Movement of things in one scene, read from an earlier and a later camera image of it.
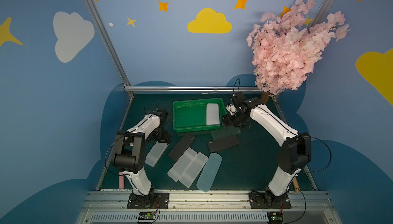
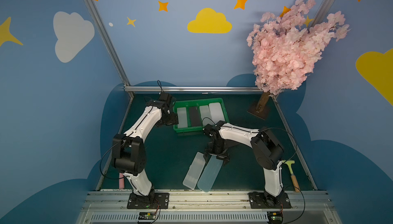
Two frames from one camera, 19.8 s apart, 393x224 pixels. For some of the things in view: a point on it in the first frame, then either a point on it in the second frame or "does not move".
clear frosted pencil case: x=193 y=170 does not move
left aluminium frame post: x=105 y=34 does not move
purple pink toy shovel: x=121 y=180 does not move
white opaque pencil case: x=212 y=114 does not move
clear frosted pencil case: x=156 y=153 to x=206 y=117
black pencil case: x=182 y=146 to x=195 y=116
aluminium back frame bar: x=189 y=88 does not move
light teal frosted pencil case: x=209 y=172 does not move
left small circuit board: x=147 y=216 does not move
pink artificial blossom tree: x=286 y=48 does not move
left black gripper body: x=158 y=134 to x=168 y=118
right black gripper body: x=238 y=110 to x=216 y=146
